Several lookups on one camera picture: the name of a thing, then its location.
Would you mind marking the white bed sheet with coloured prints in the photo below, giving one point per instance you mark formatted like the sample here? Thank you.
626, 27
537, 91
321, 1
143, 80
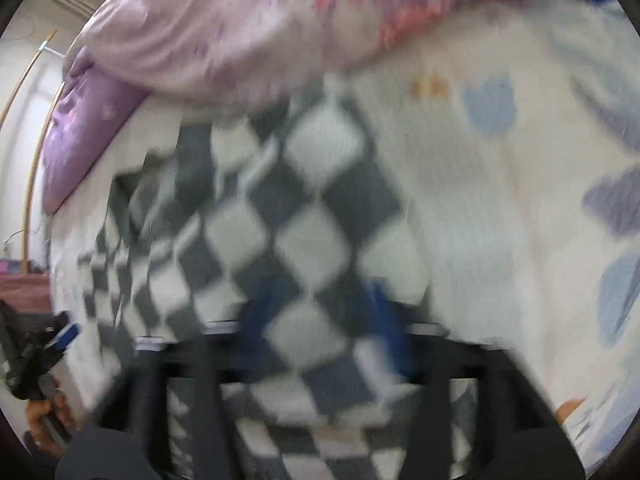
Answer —
490, 200

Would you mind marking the person's left hand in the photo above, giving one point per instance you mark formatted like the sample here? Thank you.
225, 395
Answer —
52, 422

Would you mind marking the curved wooden pole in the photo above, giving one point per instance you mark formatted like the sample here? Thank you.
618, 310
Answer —
20, 77
37, 170

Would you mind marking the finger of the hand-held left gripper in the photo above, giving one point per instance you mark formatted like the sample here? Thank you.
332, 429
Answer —
66, 336

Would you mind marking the black and white checkered garment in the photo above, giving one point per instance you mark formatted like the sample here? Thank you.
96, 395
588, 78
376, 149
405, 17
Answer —
280, 240

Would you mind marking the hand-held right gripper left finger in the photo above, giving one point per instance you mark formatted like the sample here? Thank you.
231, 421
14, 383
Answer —
256, 324

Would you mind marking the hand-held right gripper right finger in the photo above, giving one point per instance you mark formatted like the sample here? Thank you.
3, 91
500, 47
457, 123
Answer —
388, 327

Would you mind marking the purple pillow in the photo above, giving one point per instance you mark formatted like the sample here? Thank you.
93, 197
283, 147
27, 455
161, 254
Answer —
82, 130

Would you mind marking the pink floral quilt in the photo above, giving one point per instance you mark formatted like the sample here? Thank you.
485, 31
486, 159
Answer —
260, 25

